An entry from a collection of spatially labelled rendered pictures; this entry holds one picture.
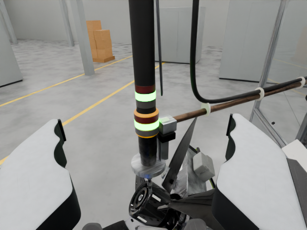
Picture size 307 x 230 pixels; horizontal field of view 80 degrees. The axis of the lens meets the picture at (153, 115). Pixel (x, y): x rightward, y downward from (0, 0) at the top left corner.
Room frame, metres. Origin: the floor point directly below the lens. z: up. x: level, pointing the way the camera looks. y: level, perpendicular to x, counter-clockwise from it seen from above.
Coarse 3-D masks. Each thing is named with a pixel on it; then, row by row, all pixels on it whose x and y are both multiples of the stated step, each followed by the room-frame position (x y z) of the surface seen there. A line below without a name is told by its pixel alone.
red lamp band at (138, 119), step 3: (135, 117) 0.27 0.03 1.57; (138, 117) 0.27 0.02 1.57; (141, 117) 0.26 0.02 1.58; (150, 117) 0.26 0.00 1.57; (153, 117) 0.27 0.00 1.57; (156, 117) 0.27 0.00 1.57; (135, 120) 0.27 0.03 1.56; (138, 120) 0.27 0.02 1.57; (141, 120) 0.26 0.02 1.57; (144, 120) 0.26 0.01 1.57; (147, 120) 0.26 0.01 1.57; (150, 120) 0.26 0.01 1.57; (153, 120) 0.27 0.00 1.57; (156, 120) 0.27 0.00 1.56; (141, 123) 0.26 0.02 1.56; (144, 123) 0.26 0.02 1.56; (147, 123) 0.26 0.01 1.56
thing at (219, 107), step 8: (280, 88) 0.45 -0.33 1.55; (288, 88) 0.46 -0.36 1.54; (248, 96) 0.40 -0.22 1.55; (256, 96) 0.40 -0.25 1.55; (264, 96) 0.42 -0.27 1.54; (224, 104) 0.36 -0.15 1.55; (232, 104) 0.37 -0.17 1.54; (192, 112) 0.33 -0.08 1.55; (200, 112) 0.33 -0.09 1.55; (184, 120) 0.31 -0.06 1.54
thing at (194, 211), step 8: (208, 192) 0.28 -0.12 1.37; (176, 200) 0.31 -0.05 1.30; (184, 200) 0.29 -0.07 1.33; (192, 200) 0.27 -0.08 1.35; (200, 200) 0.26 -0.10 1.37; (208, 200) 0.24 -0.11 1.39; (176, 208) 0.27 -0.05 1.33; (184, 208) 0.25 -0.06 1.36; (192, 208) 0.24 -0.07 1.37; (200, 208) 0.23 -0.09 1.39; (208, 208) 0.22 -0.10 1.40; (192, 216) 0.21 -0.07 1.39; (200, 216) 0.21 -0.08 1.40; (208, 216) 0.20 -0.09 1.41; (208, 224) 0.18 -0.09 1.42; (216, 224) 0.17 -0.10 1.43
